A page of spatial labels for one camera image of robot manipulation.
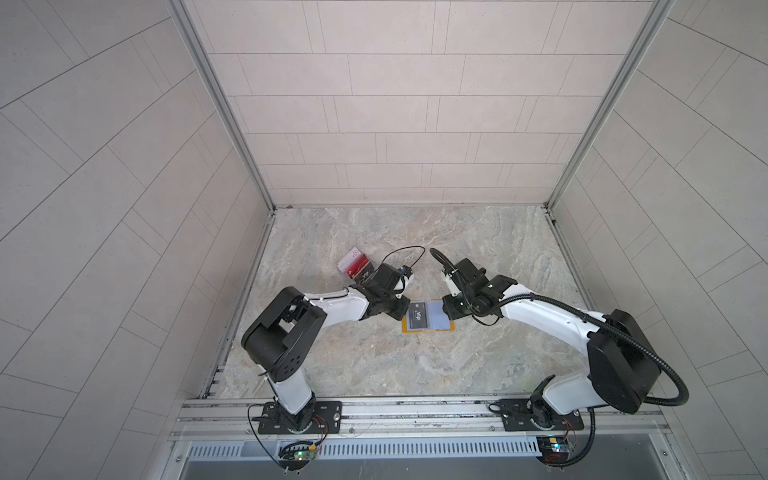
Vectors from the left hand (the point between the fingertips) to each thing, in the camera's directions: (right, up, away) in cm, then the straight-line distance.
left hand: (413, 302), depth 91 cm
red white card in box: (-19, +12, +3) cm, 23 cm away
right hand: (+8, -1, -6) cm, 10 cm away
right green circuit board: (+31, -28, -23) cm, 48 cm away
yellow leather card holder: (+4, -4, -3) cm, 6 cm away
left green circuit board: (-27, -27, -26) cm, 46 cm away
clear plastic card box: (-15, +9, +2) cm, 18 cm away
